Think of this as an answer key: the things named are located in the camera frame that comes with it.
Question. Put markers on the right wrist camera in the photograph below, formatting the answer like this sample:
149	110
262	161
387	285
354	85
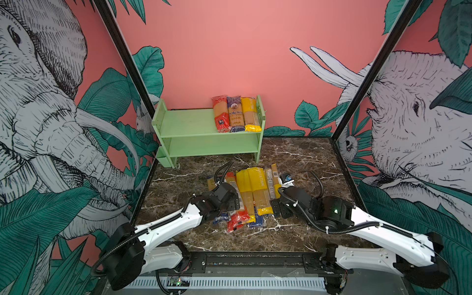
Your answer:
286	180

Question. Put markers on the yellow spaghetti pack white label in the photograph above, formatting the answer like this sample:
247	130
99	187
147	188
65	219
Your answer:
272	176

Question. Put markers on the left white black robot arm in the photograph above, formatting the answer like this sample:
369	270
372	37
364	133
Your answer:
136	250

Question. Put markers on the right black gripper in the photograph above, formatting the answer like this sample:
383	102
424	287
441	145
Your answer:
283	208

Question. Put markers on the green wooden two-tier shelf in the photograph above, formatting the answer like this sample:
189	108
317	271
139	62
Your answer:
192	132

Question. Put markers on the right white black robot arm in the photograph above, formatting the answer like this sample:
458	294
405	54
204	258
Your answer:
416	257

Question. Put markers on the yellow spaghetti pack top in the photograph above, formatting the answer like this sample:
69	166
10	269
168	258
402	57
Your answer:
251	116

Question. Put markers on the red spaghetti pack white label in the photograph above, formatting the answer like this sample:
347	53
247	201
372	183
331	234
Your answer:
240	216

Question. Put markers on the blue Ankara spaghetti pack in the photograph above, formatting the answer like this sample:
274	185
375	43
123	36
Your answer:
235	111

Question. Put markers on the white perforated strip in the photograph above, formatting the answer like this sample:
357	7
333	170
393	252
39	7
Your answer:
233	283

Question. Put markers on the yellow spaghetti pack barcode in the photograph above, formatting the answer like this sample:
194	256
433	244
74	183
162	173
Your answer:
244	186

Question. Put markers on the blue yellow spaghetti pack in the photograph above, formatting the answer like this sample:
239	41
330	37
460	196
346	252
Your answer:
224	216

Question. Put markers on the right black frame post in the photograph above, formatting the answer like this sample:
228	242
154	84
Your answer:
401	23

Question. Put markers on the blue spaghetti pack underneath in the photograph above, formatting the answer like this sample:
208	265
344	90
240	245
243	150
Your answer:
259	222

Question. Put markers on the red yellow spaghetti pack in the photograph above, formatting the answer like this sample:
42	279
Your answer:
221	114

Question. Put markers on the yellow Pastatime spaghetti pack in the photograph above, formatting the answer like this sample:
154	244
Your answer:
260	191

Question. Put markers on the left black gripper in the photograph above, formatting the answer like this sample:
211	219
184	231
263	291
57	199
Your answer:
234	203

